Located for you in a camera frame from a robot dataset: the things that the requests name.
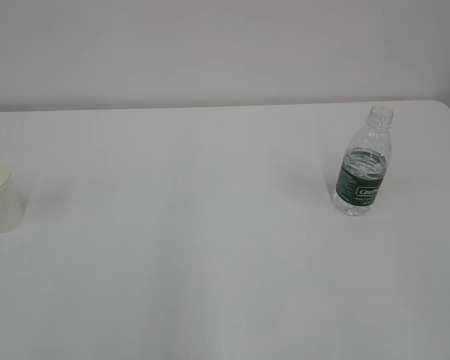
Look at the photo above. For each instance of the white paper cup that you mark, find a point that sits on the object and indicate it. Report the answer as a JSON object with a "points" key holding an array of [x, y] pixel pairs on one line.
{"points": [[11, 210]]}

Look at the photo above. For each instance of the clear water bottle green label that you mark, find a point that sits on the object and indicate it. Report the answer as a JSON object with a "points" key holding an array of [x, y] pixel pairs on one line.
{"points": [[365, 163]]}

